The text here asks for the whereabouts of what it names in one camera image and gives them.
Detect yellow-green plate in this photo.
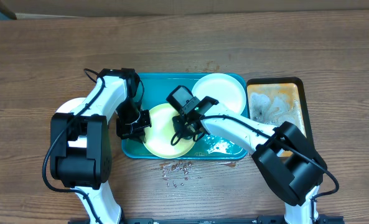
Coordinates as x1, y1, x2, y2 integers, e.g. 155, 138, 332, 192
144, 103, 195, 159

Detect white plate with sauce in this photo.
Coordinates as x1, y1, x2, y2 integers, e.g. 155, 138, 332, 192
192, 73, 246, 114

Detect white front plate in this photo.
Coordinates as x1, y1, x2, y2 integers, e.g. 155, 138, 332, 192
56, 98, 85, 113

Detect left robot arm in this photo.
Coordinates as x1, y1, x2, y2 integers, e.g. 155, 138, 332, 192
42, 68, 151, 223

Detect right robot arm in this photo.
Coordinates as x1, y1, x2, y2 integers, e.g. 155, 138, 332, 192
166, 85, 343, 223

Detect teal plastic tray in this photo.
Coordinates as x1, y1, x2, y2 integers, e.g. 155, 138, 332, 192
121, 73, 247, 160

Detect black soapy water tray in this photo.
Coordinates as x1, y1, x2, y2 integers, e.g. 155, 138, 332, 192
246, 77, 314, 145

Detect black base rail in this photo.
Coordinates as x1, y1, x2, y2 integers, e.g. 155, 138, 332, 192
67, 215, 345, 224

